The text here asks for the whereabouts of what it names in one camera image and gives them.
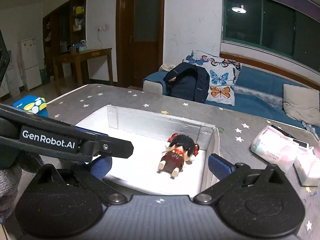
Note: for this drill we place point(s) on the grey cardboard box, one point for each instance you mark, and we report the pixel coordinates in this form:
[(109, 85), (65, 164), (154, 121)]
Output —
[(149, 133)]

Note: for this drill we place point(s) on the butterfly print pillow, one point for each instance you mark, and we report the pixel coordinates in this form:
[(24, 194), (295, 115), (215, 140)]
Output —
[(223, 74)]

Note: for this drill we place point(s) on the blue sofa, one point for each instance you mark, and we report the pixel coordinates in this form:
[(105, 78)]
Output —
[(260, 93)]

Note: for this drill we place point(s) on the dark wooden shelf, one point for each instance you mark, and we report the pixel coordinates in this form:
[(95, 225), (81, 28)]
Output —
[(62, 28)]

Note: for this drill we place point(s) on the brown wooden door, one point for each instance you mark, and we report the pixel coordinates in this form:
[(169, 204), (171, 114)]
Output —
[(139, 40)]

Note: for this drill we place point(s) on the blue yellow tissue box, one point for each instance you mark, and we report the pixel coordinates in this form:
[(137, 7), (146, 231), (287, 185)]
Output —
[(33, 104)]

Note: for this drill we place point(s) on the grey knit gloved hand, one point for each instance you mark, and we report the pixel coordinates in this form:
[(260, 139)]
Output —
[(10, 179)]

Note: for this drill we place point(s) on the green framed window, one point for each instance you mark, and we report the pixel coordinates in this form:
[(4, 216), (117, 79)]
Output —
[(271, 26)]

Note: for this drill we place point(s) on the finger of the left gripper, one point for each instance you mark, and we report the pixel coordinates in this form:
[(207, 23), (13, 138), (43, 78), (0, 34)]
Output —
[(109, 146)]

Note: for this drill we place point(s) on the wooden side table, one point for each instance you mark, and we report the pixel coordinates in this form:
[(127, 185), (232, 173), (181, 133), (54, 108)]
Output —
[(77, 59)]

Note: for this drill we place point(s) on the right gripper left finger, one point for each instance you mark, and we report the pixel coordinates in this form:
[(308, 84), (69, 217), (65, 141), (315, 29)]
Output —
[(90, 176)]

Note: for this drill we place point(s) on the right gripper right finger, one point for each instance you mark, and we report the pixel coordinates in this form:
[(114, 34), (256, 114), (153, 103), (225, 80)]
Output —
[(230, 176)]

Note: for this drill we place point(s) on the white refrigerator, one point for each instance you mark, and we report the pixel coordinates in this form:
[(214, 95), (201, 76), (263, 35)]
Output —
[(30, 65)]

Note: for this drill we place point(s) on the dark blue backpack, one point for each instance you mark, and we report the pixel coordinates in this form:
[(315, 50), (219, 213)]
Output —
[(189, 82)]

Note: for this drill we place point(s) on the black-haired girl doll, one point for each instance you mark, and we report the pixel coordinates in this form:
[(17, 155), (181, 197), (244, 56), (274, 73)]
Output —
[(181, 149)]

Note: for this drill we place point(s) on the grey cushion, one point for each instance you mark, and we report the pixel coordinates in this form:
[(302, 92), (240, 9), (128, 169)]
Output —
[(301, 104)]

